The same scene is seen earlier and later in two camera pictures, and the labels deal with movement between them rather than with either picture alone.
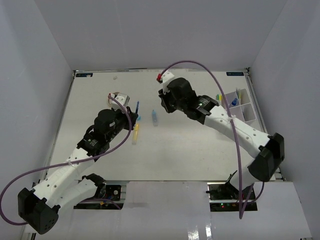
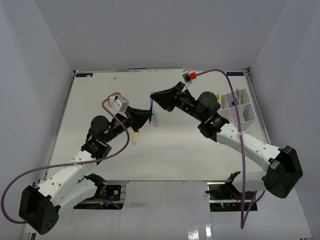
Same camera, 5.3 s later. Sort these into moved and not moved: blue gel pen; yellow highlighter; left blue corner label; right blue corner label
Moved: blue gel pen
Not moved: left blue corner label; yellow highlighter; right blue corner label
